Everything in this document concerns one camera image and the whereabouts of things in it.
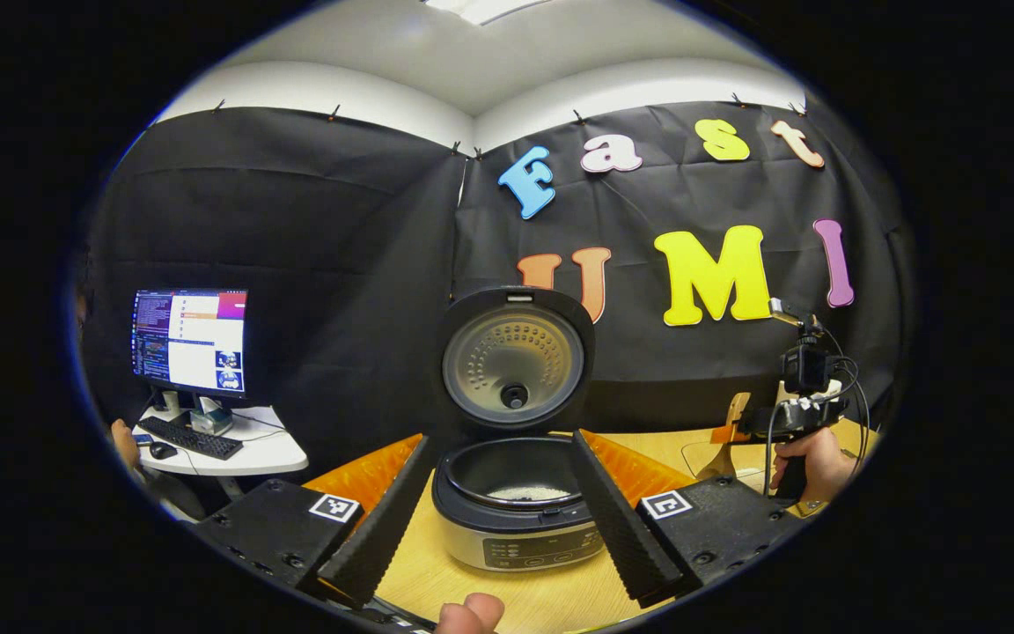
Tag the black computer mouse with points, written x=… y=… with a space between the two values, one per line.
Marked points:
x=162 y=451

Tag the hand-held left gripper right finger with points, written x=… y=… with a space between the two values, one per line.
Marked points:
x=617 y=528

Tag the black keyboard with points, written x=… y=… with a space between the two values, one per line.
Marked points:
x=190 y=438

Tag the small pale green box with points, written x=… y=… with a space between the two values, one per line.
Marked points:
x=210 y=421

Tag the white computer desk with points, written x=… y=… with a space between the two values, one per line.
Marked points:
x=269 y=449

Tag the wooden spoon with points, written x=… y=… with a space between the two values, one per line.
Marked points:
x=738 y=408

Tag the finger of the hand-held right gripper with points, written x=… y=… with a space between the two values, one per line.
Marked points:
x=725 y=434

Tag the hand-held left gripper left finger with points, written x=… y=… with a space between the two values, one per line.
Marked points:
x=379 y=537

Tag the black backdrop cloth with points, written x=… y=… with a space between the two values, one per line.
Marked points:
x=340 y=264

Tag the ceiling light panel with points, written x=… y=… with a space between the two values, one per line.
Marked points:
x=485 y=9

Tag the silver black rice cooker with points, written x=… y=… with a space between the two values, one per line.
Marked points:
x=516 y=361

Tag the white rice pile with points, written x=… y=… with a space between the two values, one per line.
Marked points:
x=529 y=494

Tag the clear plastic container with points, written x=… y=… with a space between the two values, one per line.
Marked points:
x=692 y=453

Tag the computer monitor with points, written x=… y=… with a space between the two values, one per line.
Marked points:
x=190 y=339

